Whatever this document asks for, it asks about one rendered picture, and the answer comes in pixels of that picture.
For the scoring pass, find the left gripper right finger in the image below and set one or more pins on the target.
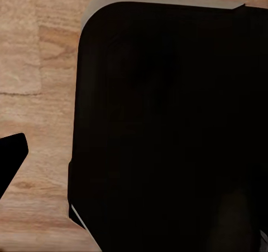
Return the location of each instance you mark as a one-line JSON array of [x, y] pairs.
[[259, 150]]

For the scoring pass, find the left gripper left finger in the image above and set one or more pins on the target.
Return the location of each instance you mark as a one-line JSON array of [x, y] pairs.
[[13, 151]]

